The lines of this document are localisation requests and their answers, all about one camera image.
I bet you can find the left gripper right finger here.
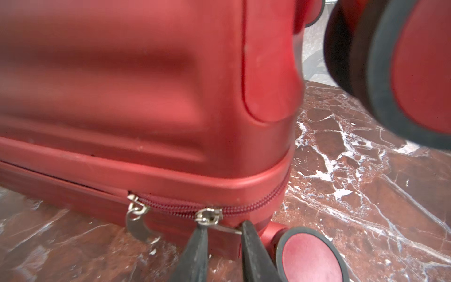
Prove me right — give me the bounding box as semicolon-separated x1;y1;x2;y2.
241;221;281;282

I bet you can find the silver zipper pull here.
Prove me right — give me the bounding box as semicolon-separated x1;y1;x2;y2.
194;208;242;235
126;194;162;244

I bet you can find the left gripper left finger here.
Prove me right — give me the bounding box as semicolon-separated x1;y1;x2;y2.
168;224;209;282

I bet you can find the red hard-shell suitcase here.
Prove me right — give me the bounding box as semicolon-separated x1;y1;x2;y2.
1;1;451;282

